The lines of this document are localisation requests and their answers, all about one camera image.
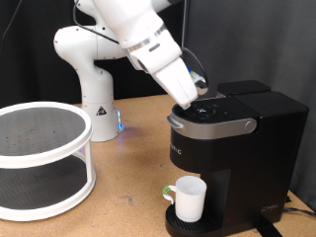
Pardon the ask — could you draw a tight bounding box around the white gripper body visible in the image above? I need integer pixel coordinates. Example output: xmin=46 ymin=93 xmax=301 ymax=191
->
xmin=151 ymin=56 xmax=199 ymax=108

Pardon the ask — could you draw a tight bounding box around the black Keurig coffee machine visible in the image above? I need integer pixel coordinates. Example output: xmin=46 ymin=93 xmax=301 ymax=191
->
xmin=164 ymin=90 xmax=310 ymax=237

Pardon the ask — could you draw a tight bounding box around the white mug green-taped handle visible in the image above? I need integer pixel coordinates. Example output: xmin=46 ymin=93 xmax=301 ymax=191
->
xmin=161 ymin=175 xmax=208 ymax=224

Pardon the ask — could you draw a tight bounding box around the clear water reservoir black lid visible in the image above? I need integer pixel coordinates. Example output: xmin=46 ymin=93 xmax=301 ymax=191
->
xmin=216 ymin=79 xmax=273 ymax=99

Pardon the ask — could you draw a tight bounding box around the grey partition panel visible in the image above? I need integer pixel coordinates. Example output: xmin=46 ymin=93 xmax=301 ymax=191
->
xmin=180 ymin=0 xmax=316 ymax=211

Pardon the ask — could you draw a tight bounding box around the black backdrop curtain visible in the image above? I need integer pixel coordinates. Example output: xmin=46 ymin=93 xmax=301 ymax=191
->
xmin=0 ymin=0 xmax=186 ymax=110

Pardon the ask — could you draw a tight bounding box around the white two-tier turntable shelf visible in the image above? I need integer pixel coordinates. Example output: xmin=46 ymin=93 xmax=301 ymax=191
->
xmin=0 ymin=101 xmax=97 ymax=222

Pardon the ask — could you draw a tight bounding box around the black tape strip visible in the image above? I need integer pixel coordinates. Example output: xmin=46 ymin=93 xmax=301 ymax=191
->
xmin=251 ymin=215 xmax=284 ymax=237

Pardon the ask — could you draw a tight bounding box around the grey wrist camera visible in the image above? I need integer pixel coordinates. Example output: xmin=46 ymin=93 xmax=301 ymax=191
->
xmin=187 ymin=65 xmax=209 ymax=97

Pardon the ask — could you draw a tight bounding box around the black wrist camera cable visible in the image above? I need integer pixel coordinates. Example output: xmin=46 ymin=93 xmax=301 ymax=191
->
xmin=72 ymin=0 xmax=209 ymax=88

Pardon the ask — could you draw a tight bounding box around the coffee machine power cable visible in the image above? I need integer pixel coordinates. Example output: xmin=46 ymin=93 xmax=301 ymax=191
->
xmin=282 ymin=206 xmax=316 ymax=218

